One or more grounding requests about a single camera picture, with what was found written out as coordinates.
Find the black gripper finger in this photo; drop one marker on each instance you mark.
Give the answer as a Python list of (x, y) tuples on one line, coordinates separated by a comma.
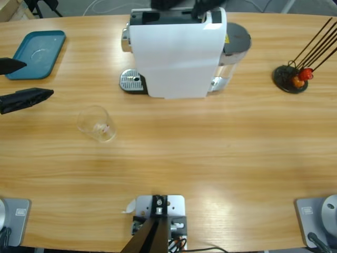
[(10, 66), (167, 4), (26, 98), (206, 6)]

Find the clear drinking glass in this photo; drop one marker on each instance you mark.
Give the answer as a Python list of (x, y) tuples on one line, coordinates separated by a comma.
[(98, 126)]

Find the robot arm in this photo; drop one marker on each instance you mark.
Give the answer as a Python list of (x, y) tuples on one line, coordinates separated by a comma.
[(1, 213), (330, 213)]

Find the white capsule coffee machine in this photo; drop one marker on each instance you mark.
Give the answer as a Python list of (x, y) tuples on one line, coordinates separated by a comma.
[(176, 60)]

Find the orange coffee capsule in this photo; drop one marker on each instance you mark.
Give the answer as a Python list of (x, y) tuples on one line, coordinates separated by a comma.
[(298, 82)]

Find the red coffee capsule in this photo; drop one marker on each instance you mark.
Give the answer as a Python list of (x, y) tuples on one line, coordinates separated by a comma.
[(305, 74)]

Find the teal plastic tray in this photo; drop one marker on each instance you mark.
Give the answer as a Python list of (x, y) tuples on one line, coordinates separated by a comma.
[(39, 52)]

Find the clear water tank dark lid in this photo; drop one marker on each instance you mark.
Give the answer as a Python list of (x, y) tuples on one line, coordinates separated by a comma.
[(235, 39)]

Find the black metal stand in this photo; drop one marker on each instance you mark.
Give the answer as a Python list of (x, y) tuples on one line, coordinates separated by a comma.
[(51, 6)]

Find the metal grid drip tray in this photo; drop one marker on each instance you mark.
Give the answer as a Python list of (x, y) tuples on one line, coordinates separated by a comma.
[(130, 79)]

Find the black capsule holder with rods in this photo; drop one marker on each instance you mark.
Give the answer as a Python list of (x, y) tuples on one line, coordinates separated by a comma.
[(285, 76)]

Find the white paper tab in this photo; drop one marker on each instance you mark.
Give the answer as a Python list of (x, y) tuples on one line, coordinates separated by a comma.
[(129, 206)]

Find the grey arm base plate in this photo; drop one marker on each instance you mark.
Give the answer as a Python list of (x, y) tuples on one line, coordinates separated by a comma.
[(18, 221), (308, 218)]

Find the black camera post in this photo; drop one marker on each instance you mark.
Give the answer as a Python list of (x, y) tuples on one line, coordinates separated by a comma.
[(150, 234)]

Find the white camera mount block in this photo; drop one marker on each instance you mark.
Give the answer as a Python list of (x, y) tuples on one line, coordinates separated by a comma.
[(175, 208)]

